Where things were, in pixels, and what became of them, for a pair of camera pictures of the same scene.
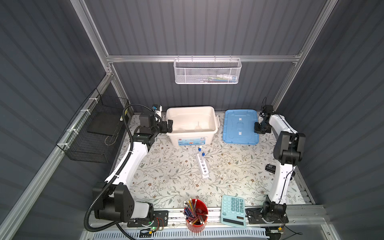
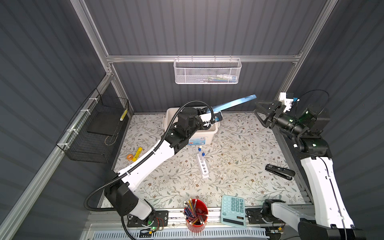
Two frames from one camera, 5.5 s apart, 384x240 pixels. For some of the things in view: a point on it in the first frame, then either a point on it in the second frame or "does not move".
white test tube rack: x=203 y=166 does not move
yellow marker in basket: x=121 y=118 does not move
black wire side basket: x=91 y=136 does not move
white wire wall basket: x=207 y=70 does not move
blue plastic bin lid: x=238 y=126 to x=222 y=107
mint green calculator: x=233 y=211 does not move
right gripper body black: x=261 y=128 to x=276 y=112
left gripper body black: x=162 y=127 to x=204 y=127
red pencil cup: x=196 y=214 does not move
